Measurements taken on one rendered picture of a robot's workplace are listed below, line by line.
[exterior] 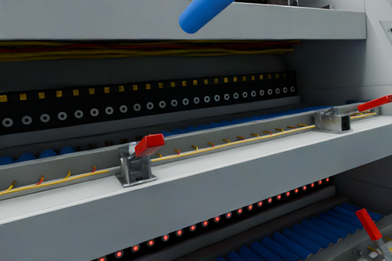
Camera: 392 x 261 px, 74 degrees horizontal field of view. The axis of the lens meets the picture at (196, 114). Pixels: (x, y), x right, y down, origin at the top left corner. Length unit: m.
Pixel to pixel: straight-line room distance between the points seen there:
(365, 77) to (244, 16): 0.27
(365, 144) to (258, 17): 0.21
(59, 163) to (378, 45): 0.49
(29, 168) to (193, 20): 0.18
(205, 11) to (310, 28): 0.27
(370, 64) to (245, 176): 0.35
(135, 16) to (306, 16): 0.25
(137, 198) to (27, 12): 0.19
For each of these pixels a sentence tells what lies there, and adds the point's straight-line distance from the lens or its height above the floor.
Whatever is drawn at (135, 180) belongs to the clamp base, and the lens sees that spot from 0.23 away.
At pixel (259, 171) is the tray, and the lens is 0.27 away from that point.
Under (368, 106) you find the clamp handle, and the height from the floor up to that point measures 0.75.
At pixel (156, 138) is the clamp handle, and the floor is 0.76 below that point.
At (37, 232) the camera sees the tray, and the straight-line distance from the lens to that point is 0.22.
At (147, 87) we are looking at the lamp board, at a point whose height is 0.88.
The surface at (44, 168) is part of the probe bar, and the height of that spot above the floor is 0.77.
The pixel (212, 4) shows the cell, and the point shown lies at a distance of 0.18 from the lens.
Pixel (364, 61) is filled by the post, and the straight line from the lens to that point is 0.55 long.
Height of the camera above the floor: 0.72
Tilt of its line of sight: 14 degrees up
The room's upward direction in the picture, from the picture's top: 15 degrees counter-clockwise
